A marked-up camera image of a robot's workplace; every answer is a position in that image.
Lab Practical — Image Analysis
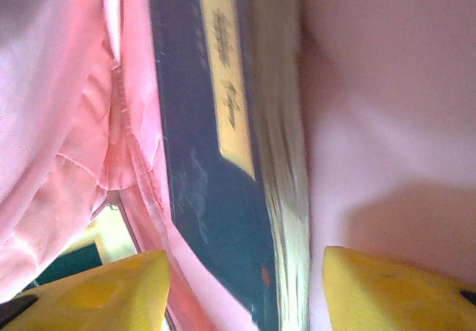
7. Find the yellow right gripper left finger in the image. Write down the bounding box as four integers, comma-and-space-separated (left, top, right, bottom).
0, 249, 171, 331

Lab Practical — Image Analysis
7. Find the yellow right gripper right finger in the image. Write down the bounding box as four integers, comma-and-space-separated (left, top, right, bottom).
321, 245, 476, 331

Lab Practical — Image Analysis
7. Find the dark blue book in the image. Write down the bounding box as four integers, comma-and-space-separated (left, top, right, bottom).
147, 0, 312, 331

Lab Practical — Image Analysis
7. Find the pink backpack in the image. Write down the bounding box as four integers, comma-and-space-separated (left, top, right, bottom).
0, 0, 476, 331

